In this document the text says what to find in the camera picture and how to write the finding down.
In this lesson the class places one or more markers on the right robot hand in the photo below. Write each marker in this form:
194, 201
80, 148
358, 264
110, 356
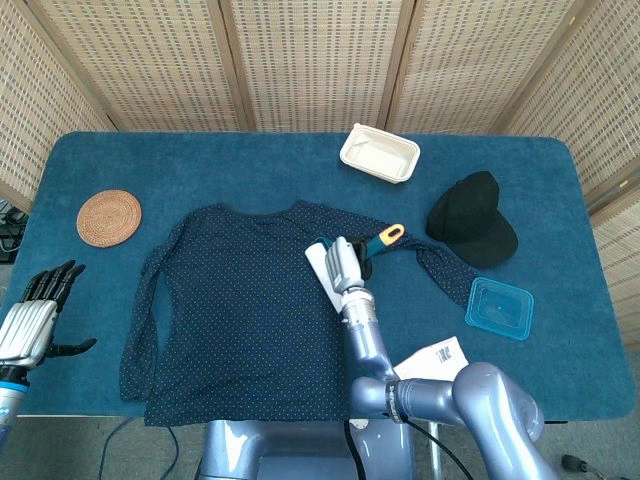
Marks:
342, 265

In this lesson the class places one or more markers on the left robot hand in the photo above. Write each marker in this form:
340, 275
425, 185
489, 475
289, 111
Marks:
25, 325

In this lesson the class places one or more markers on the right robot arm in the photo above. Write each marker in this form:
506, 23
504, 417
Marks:
370, 350

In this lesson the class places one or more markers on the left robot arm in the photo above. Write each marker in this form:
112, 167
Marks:
10, 395

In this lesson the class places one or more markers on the navy polka dot shirt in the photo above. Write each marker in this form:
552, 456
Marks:
240, 310

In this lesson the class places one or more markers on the cream plastic food container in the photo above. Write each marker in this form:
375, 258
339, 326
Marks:
380, 152

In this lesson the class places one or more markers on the round woven rattan coaster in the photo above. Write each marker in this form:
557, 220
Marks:
109, 218

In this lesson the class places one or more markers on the blue plush table cover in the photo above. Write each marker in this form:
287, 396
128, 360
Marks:
250, 165

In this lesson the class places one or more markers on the black baseball cap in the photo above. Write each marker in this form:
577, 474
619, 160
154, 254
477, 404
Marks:
470, 215

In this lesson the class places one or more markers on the blue transparent container lid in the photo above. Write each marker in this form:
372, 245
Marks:
499, 309

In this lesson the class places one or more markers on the blue-grey robot torso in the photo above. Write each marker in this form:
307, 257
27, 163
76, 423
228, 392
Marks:
280, 450

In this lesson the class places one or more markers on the woven bamboo screen panel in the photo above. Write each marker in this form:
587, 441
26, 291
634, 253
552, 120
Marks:
320, 65
622, 260
150, 65
475, 65
590, 90
35, 100

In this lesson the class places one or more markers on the metal table leg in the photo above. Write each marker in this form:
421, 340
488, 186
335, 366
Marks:
436, 450

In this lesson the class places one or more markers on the black floor object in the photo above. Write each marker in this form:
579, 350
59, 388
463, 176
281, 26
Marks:
577, 462

